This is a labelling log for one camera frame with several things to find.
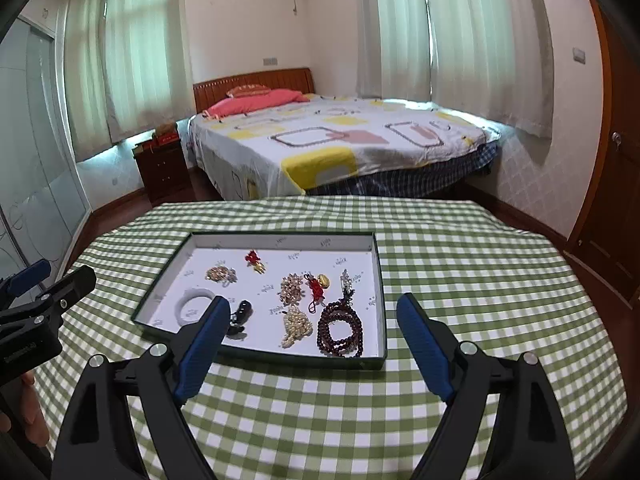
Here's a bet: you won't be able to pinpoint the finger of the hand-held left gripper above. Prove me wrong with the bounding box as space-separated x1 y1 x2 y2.
0 265 97 335
0 259 51 311

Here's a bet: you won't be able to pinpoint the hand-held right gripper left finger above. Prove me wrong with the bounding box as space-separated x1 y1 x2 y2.
52 295 232 480

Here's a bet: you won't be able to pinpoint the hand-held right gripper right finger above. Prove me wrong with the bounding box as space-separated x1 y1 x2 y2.
396 292 593 480

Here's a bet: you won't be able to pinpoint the dark gourd pendant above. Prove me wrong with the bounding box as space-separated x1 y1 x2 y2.
225 299 256 336

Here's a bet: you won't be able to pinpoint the beige bead bracelet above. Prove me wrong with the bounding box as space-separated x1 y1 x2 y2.
206 266 238 288

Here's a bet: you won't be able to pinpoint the white pearl bracelet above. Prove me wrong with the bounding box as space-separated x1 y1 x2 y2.
280 308 313 348

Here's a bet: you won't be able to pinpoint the dark red bead bracelet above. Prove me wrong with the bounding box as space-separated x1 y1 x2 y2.
316 300 365 358

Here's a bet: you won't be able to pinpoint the pink bead bracelet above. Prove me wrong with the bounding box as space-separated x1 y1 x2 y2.
280 273 307 306

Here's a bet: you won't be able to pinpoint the gold charm with red cord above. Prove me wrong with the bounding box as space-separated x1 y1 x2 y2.
306 273 332 308

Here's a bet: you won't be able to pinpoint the white printed tray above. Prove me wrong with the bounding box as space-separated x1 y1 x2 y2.
131 231 388 370

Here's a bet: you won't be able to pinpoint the person's left hand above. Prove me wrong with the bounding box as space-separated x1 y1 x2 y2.
0 370 49 443

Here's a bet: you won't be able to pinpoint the white bangle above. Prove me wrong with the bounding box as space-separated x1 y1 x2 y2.
176 287 217 328

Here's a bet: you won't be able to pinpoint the green checked tablecloth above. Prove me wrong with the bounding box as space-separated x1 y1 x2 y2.
30 195 628 480

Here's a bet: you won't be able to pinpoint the frosted glass wardrobe door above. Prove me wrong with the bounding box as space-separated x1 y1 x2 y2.
0 15 93 281

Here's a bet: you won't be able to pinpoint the wooden nightstand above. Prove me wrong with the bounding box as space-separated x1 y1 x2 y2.
132 140 193 206

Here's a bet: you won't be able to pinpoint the blue plaid bed cover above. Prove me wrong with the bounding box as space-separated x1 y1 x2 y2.
305 142 501 198

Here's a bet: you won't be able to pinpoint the red boxes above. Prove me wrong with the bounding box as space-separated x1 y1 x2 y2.
134 125 180 153

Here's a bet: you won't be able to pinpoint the patterned white bed sheet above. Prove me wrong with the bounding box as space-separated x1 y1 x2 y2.
187 96 501 201

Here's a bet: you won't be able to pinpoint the narrow pale green curtain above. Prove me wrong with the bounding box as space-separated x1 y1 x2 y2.
62 0 113 161
356 0 433 101

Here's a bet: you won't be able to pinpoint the wooden door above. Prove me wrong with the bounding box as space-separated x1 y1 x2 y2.
565 0 640 311

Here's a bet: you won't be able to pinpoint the wide pale green curtain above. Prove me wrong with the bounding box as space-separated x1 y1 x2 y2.
420 0 556 138
102 0 196 143

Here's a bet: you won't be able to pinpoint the pink pillow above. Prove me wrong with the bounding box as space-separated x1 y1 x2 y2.
205 88 308 118

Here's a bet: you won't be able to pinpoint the red embroidered pillow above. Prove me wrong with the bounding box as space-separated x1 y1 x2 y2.
225 85 273 98

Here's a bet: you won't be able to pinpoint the wooden headboard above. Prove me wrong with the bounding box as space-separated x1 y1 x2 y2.
193 66 317 115

